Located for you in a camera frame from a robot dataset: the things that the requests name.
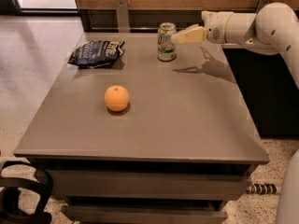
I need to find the green white 7up can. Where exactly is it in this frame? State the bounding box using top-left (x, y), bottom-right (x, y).
top-left (157, 22), bottom-right (176, 62)

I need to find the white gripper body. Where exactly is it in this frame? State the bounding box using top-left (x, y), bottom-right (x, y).
top-left (202, 10), bottom-right (233, 44)

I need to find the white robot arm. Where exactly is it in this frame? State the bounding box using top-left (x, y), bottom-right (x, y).
top-left (171, 2), bottom-right (299, 224)

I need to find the upper grey drawer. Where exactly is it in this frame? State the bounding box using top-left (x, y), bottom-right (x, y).
top-left (50, 170), bottom-right (250, 201)

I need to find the blue chip bag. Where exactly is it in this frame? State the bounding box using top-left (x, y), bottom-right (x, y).
top-left (68, 40), bottom-right (125, 68)

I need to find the orange fruit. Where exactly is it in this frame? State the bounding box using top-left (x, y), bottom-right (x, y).
top-left (105, 85), bottom-right (130, 112)

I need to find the grey drawer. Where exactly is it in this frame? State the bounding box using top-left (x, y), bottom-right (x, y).
top-left (50, 170), bottom-right (250, 201)
top-left (62, 206), bottom-right (227, 224)

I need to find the left metal wall bracket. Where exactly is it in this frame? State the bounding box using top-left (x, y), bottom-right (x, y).
top-left (115, 0), bottom-right (130, 33)

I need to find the metal wall bracket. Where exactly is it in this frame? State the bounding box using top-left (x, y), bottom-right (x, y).
top-left (255, 0), bottom-right (274, 13)
top-left (115, 0), bottom-right (130, 33)

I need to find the black white striped cable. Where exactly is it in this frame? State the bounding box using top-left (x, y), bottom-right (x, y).
top-left (245, 183), bottom-right (283, 196)

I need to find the black curved robot base part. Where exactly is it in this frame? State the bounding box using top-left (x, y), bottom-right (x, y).
top-left (0, 161), bottom-right (53, 224)

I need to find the lower grey drawer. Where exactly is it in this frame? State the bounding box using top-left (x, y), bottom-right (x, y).
top-left (62, 206), bottom-right (227, 224)

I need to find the right metal wall bracket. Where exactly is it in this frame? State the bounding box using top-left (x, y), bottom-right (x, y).
top-left (255, 0), bottom-right (274, 13)

